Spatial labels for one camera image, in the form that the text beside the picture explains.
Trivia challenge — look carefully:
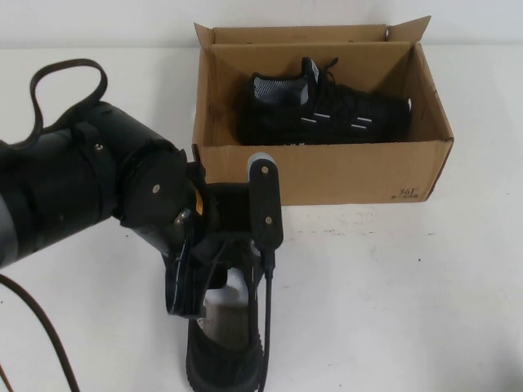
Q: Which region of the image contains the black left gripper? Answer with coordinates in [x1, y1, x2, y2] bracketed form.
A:
[163, 145, 257, 319]

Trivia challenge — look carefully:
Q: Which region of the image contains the black sneaker with white stuffing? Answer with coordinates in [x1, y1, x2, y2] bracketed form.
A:
[186, 240, 273, 392]

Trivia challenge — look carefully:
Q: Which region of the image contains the white paper shoe stuffing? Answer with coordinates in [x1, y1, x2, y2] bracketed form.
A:
[202, 267, 254, 340]

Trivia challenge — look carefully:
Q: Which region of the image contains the brown cardboard shoe box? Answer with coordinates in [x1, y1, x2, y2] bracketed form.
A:
[192, 15, 455, 207]

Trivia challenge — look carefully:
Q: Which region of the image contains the black sneaker with grey lining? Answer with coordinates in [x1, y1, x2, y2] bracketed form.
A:
[239, 56, 413, 146]

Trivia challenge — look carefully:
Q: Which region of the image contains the black camera cable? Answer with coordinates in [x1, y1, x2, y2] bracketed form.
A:
[0, 244, 275, 392]

